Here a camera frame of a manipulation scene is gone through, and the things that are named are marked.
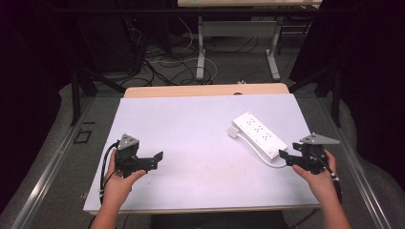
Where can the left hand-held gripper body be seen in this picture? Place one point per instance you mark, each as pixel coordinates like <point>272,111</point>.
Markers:
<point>126,149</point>

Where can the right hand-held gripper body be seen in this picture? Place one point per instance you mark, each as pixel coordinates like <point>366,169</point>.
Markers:
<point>313,156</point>

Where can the white power strip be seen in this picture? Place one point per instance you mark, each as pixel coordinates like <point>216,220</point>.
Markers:
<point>259,133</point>

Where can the white plug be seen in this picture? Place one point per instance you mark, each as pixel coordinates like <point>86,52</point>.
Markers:
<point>233,132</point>

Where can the person's right hand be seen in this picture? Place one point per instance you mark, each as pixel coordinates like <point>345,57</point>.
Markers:
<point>318,183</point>

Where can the person's left hand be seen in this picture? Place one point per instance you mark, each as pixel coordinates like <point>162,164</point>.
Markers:
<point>119,186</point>

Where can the white table mat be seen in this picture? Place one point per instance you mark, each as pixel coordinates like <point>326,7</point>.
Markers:
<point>197,152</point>

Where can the black metal stand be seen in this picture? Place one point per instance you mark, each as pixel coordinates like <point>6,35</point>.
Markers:
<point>334,95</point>
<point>75,98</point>

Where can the white desk with metal legs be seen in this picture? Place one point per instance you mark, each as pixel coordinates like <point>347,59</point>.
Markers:
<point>242,28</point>

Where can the aluminium floor rail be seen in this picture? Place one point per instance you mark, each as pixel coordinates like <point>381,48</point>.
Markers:
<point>47,171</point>
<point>353,168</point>

